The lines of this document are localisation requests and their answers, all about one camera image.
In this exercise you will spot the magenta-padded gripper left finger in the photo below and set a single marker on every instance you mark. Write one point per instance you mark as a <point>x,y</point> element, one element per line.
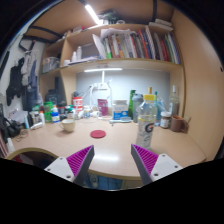
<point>60,166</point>

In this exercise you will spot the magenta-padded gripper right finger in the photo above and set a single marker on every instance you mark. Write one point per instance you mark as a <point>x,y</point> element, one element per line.
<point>165,165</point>

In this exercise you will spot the clear yellow-capped drink bottle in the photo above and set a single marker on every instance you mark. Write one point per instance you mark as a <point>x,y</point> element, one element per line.
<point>146,126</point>

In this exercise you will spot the cream ceramic cup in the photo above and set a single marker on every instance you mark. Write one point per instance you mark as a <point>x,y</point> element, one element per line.
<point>68,125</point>

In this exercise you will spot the brown mug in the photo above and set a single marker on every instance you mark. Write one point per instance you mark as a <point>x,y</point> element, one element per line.
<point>176,124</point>

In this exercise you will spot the brown jar with white lid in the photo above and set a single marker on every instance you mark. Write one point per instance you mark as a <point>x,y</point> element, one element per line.
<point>165,120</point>

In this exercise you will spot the white bottle with blue label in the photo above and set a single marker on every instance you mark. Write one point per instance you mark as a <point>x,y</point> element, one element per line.
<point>55,117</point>

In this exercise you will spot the flat round red coaster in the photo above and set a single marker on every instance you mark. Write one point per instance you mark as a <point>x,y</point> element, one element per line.
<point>98,134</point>

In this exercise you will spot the green plastic container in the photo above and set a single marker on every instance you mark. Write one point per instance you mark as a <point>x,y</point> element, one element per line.
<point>48,110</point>

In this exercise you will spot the tall clear glass bottle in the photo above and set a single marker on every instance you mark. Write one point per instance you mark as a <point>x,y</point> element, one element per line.
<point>174,103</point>

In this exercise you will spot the light blue hairbrush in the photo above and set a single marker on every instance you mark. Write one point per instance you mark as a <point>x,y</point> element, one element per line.
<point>121,120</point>

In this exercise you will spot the grey shaker bottle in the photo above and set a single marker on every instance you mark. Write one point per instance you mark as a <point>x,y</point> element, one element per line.
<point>136,106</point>

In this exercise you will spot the red and white can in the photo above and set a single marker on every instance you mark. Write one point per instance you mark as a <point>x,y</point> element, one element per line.
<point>77,102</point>

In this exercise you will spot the white and blue box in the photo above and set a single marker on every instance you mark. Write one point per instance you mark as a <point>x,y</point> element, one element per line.
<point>120,111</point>

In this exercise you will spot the black appliance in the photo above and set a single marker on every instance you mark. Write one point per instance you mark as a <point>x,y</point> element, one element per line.
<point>53,96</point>

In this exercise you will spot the tall green bottle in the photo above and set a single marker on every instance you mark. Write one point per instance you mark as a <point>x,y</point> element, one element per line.
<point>131,101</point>

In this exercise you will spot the magenta pouch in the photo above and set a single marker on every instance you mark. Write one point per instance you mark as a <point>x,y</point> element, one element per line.
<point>103,107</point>

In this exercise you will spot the clear bottle with yellow neck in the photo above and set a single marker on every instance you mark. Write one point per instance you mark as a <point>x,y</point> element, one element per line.
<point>150,90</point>

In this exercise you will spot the blue-grey hanging garment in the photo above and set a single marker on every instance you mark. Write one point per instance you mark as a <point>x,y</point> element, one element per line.
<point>32,83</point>

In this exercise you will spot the white power strip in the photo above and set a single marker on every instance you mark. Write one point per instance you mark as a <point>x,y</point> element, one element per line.
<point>101,86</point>

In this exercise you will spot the black hanging garment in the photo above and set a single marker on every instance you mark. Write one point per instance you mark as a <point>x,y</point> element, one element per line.
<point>15,83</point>

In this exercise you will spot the white under-shelf light bar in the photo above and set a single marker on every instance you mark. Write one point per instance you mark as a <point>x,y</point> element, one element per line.
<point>103,70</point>

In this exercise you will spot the wooden shelf unit with books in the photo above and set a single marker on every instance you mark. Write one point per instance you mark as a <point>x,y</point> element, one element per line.
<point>126,64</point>

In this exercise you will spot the white ceiling light tube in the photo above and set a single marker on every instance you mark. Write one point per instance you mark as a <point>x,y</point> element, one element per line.
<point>92,14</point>

